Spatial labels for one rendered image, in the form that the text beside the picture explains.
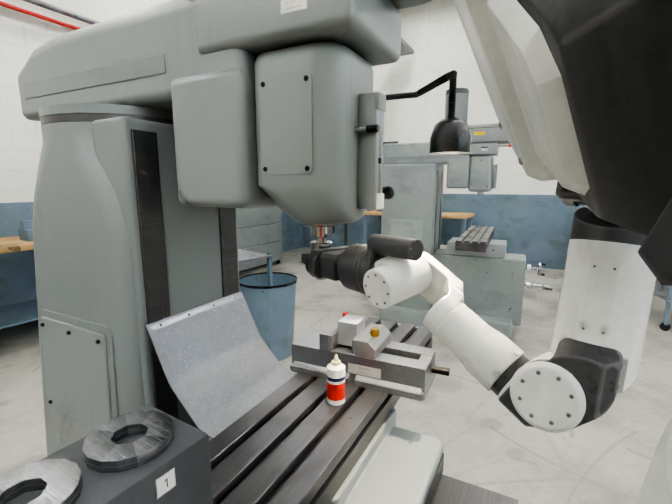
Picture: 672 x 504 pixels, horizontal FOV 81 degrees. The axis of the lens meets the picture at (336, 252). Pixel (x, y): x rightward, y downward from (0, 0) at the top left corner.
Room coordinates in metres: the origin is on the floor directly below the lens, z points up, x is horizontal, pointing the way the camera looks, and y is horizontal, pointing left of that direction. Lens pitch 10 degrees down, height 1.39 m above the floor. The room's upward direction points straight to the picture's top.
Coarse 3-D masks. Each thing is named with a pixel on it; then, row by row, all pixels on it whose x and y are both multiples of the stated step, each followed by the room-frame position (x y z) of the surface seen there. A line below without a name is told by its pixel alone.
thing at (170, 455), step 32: (128, 416) 0.43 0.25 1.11; (160, 416) 0.43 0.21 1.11; (64, 448) 0.39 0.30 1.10; (96, 448) 0.37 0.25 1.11; (128, 448) 0.37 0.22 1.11; (160, 448) 0.38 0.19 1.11; (192, 448) 0.39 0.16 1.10; (0, 480) 0.32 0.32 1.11; (32, 480) 0.33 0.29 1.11; (64, 480) 0.32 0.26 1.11; (96, 480) 0.34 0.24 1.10; (128, 480) 0.34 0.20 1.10; (160, 480) 0.36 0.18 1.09; (192, 480) 0.39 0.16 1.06
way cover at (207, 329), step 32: (160, 320) 0.87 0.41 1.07; (192, 320) 0.94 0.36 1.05; (224, 320) 1.02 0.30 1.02; (160, 352) 0.83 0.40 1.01; (192, 352) 0.89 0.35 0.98; (256, 352) 1.03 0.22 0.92; (192, 384) 0.84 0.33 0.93; (224, 384) 0.89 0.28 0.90; (256, 384) 0.95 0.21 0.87; (192, 416) 0.78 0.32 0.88; (224, 416) 0.82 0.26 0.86
